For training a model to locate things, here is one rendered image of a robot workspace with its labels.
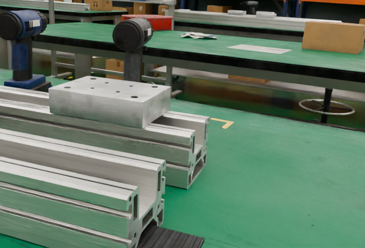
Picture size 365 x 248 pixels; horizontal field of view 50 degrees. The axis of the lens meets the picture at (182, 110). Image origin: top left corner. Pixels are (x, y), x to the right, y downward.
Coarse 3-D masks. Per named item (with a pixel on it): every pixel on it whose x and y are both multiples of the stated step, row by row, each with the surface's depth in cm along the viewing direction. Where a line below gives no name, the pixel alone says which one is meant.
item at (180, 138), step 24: (0, 96) 74; (24, 96) 72; (48, 96) 71; (0, 120) 66; (24, 120) 65; (48, 120) 63; (72, 120) 61; (168, 120) 64; (192, 120) 62; (96, 144) 61; (120, 144) 59; (144, 144) 58; (168, 144) 58; (192, 144) 57; (168, 168) 57; (192, 168) 59
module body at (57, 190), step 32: (0, 128) 54; (0, 160) 44; (32, 160) 50; (64, 160) 48; (96, 160) 47; (128, 160) 46; (160, 160) 46; (0, 192) 43; (32, 192) 43; (64, 192) 40; (96, 192) 39; (128, 192) 39; (160, 192) 46; (0, 224) 45; (32, 224) 43; (64, 224) 43; (96, 224) 40; (128, 224) 39; (160, 224) 48
